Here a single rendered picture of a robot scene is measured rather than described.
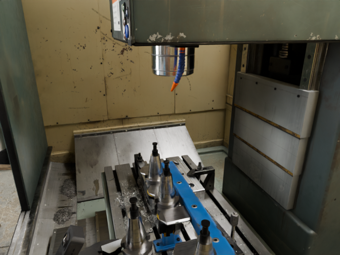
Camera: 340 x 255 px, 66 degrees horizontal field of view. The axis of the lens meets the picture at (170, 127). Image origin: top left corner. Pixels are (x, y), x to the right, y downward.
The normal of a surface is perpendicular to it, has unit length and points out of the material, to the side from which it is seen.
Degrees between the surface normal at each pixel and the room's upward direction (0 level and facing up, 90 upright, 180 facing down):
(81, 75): 90
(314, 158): 90
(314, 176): 90
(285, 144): 90
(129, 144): 25
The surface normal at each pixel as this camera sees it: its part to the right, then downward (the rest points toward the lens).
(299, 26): 0.30, 0.34
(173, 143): 0.12, -0.72
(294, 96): -0.95, 0.14
